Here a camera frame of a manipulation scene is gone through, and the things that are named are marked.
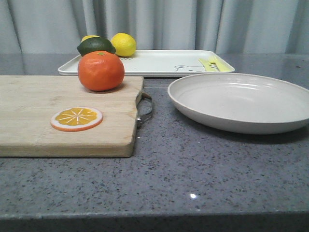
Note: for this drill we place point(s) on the orange mandarin fruit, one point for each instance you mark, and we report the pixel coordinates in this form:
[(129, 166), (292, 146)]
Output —
[(100, 71)]

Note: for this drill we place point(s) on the beige round plate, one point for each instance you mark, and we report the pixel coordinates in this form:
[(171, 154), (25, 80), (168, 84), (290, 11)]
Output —
[(241, 103)]

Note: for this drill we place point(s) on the white bear print tray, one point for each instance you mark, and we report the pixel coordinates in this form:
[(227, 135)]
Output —
[(168, 63)]

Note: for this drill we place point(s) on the yellow plastic knife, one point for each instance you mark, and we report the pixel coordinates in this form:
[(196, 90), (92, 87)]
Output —
[(207, 65)]

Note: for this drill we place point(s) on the yellow lemon right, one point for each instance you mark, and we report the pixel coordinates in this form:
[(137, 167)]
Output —
[(124, 44)]

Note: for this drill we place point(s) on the yellow lemon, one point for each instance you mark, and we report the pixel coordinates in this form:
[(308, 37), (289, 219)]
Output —
[(124, 44), (89, 36)]

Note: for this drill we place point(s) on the orange slice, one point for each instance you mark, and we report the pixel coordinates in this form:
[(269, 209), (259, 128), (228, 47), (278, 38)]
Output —
[(76, 119)]

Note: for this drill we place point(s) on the yellow plastic fork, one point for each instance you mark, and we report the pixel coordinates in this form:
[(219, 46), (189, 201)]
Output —
[(220, 66)]

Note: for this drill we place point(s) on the green lime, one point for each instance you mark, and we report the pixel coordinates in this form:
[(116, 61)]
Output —
[(95, 44)]

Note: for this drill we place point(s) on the yellow lemon left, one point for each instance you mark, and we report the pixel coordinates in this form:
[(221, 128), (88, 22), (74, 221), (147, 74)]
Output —
[(89, 36)]

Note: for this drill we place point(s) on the wooden cutting board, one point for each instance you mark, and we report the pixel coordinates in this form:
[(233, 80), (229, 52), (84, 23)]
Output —
[(27, 104)]

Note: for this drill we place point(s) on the grey curtain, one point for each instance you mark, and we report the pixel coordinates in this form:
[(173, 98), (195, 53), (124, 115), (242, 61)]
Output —
[(221, 26)]

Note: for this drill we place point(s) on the metal cutting board handle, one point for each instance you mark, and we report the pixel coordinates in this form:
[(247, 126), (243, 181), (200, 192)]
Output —
[(145, 109)]

